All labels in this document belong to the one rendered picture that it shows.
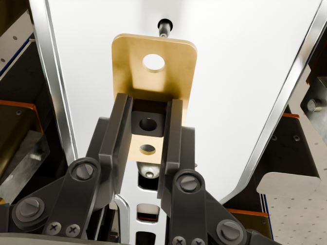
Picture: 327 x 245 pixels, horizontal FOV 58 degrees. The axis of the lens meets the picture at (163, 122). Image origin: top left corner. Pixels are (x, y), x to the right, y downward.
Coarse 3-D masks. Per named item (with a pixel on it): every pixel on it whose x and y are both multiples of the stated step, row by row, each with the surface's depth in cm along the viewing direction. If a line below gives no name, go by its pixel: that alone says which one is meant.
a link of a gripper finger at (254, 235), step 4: (248, 232) 11; (252, 232) 10; (256, 232) 10; (248, 236) 10; (252, 236) 10; (256, 236) 10; (260, 236) 10; (264, 236) 10; (208, 240) 11; (248, 240) 10; (252, 240) 10; (256, 240) 10; (260, 240) 10; (264, 240) 10; (268, 240) 10; (272, 240) 10; (208, 244) 11; (212, 244) 10; (248, 244) 10; (252, 244) 10; (256, 244) 10; (260, 244) 10; (264, 244) 10; (268, 244) 10; (272, 244) 10; (276, 244) 10; (280, 244) 10
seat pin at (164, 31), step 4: (164, 20) 22; (168, 20) 22; (160, 24) 22; (164, 24) 22; (168, 24) 22; (160, 28) 21; (164, 28) 21; (168, 28) 22; (160, 32) 21; (164, 32) 21; (168, 32) 21; (160, 36) 21; (164, 36) 21
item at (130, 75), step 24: (120, 48) 13; (144, 48) 13; (168, 48) 13; (192, 48) 13; (120, 72) 14; (144, 72) 14; (168, 72) 14; (192, 72) 13; (144, 96) 15; (168, 96) 15; (144, 120) 15
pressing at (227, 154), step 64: (64, 0) 22; (128, 0) 21; (192, 0) 21; (256, 0) 20; (320, 0) 20; (64, 64) 26; (256, 64) 24; (64, 128) 31; (256, 128) 29; (128, 192) 39
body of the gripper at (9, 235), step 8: (0, 240) 8; (8, 240) 8; (16, 240) 8; (24, 240) 8; (32, 240) 8; (40, 240) 8; (48, 240) 8; (56, 240) 8; (64, 240) 8; (72, 240) 9; (80, 240) 9; (88, 240) 9
